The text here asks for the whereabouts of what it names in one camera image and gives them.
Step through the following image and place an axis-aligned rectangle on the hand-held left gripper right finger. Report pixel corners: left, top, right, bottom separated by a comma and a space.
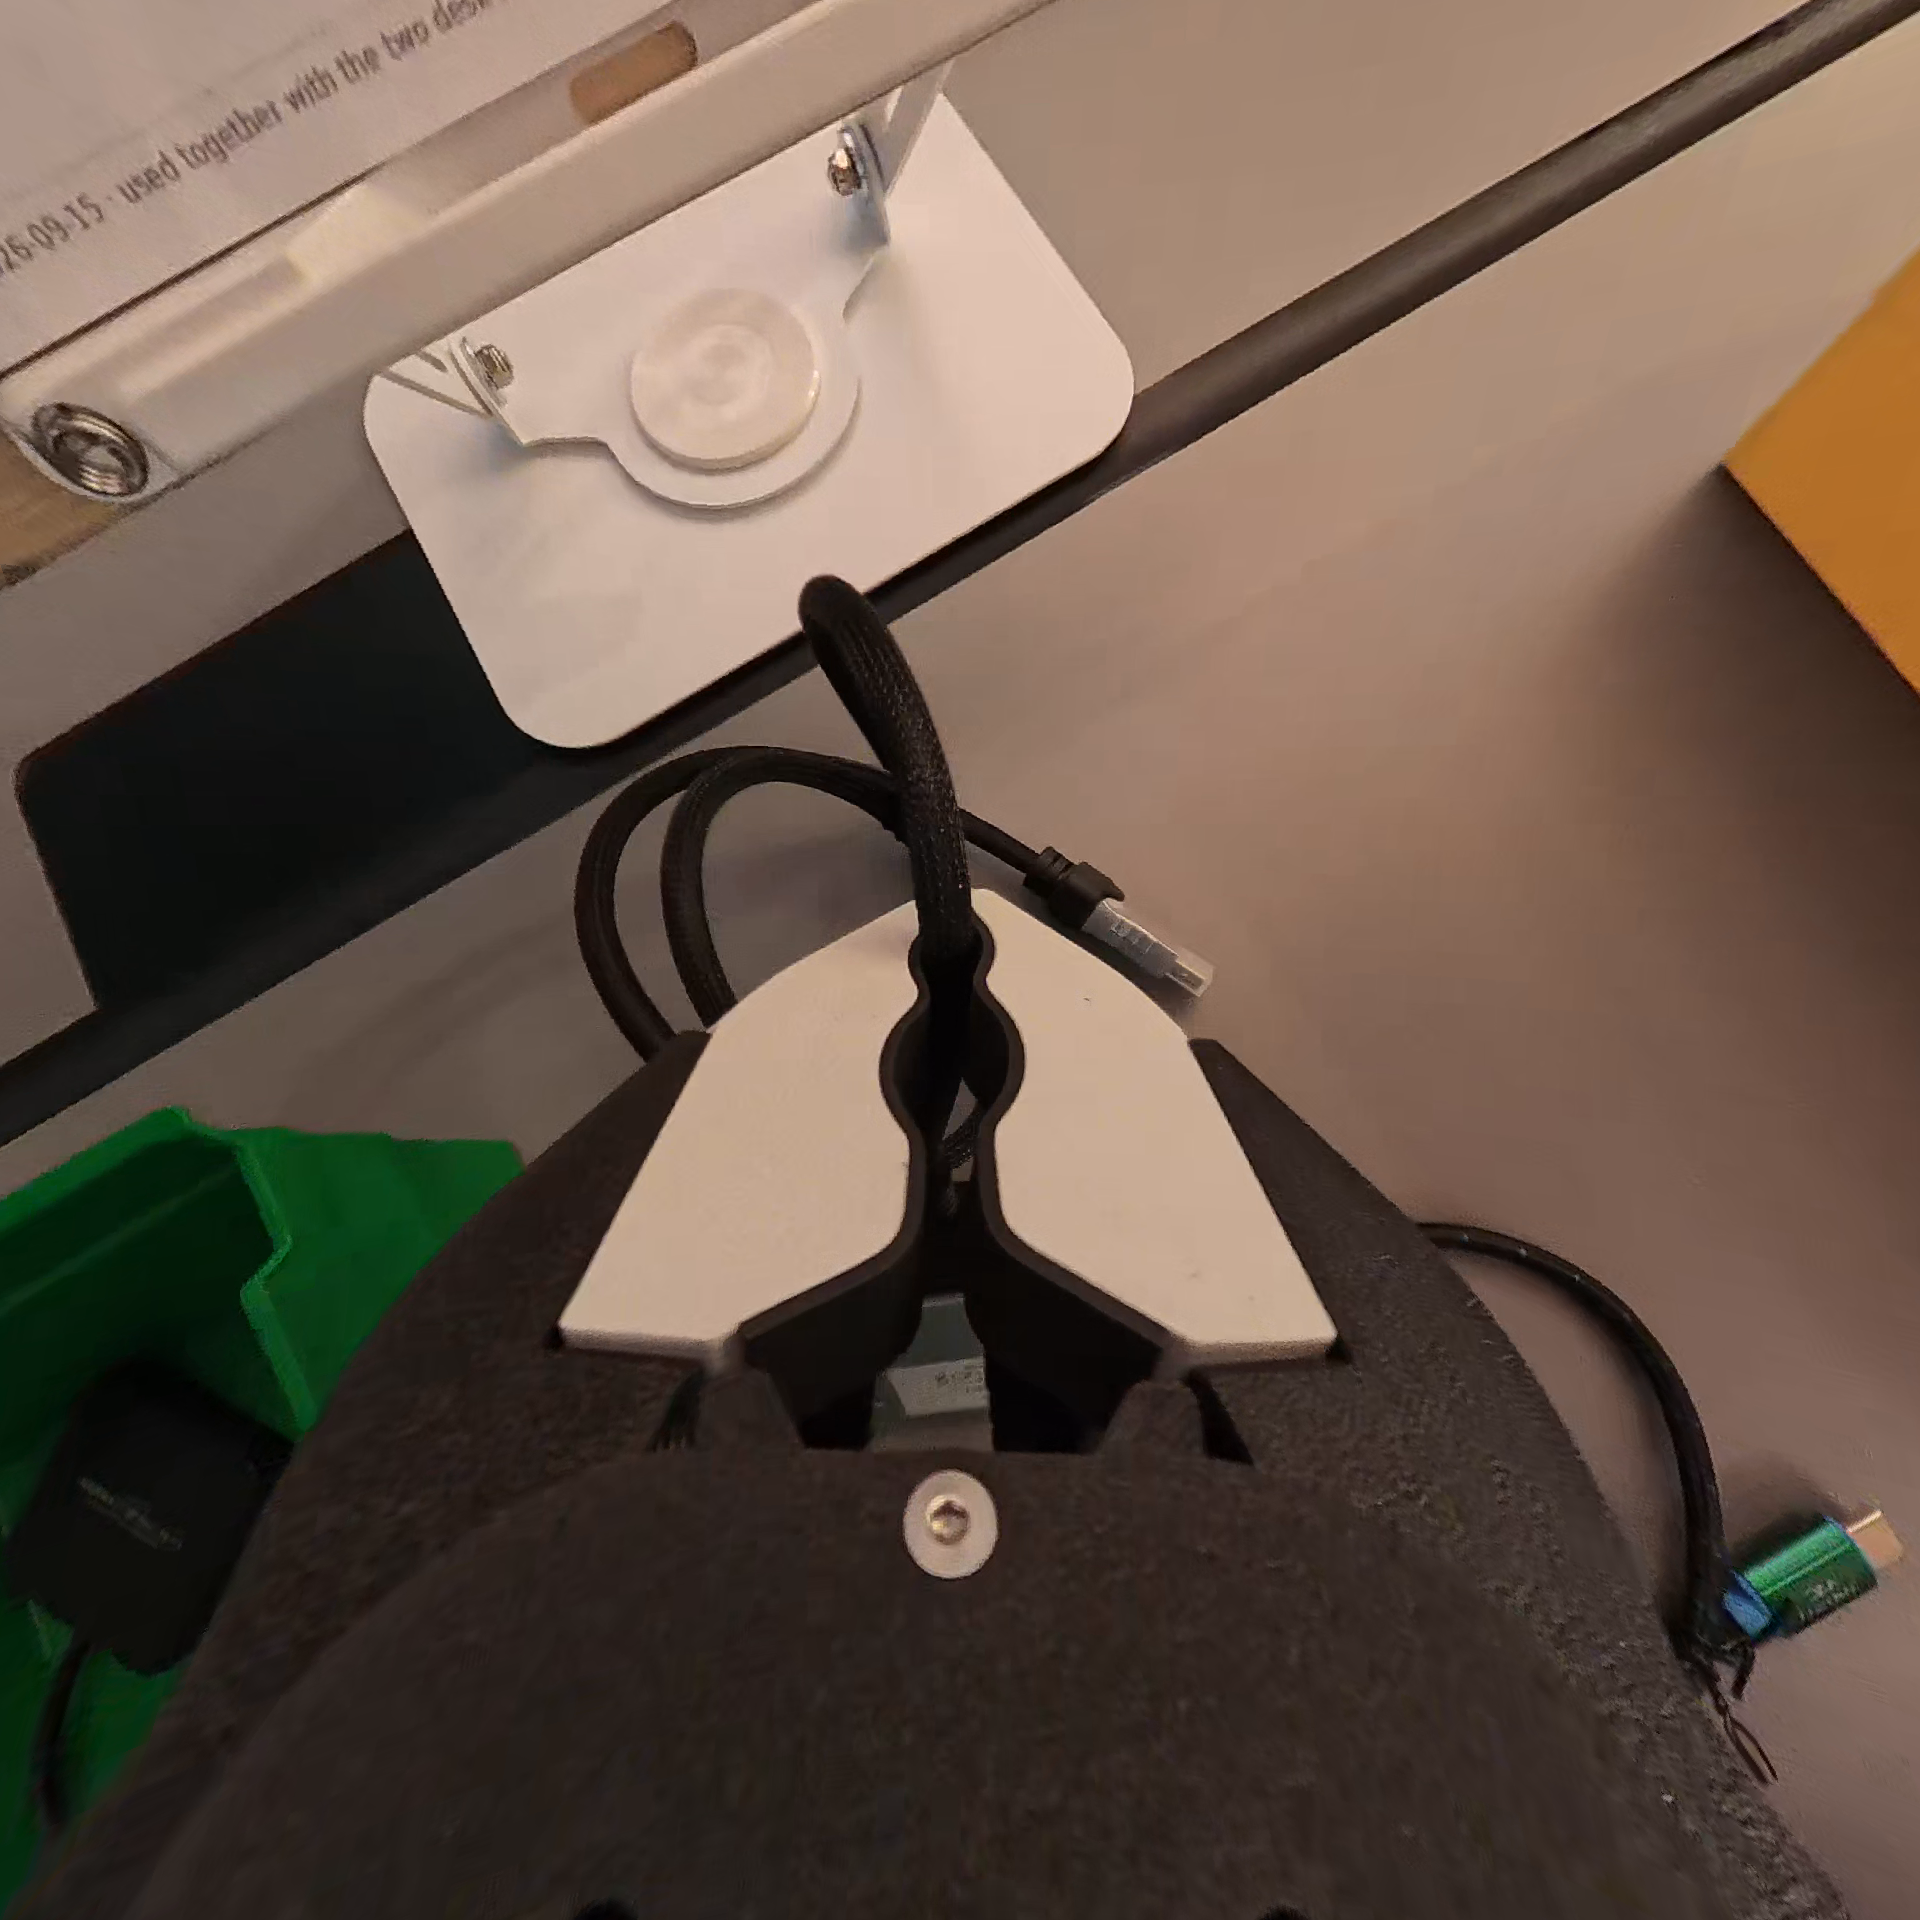
968, 888, 1340, 1374

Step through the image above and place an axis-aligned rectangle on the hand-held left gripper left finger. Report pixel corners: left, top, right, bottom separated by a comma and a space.
554, 896, 963, 1367

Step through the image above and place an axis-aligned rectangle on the black braided usb cable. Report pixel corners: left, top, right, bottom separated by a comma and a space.
576, 574, 1213, 1205

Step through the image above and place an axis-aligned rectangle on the green plastic bin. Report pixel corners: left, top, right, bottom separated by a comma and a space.
0, 1108, 523, 1838

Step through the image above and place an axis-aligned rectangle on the black cable with green plugs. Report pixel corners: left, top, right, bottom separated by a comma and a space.
1418, 1222, 1904, 1789

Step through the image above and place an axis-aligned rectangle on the black adapter box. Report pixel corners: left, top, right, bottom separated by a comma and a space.
7, 1365, 289, 1674

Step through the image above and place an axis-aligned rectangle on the yellow plastic bin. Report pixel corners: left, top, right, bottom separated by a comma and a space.
1721, 246, 1920, 698

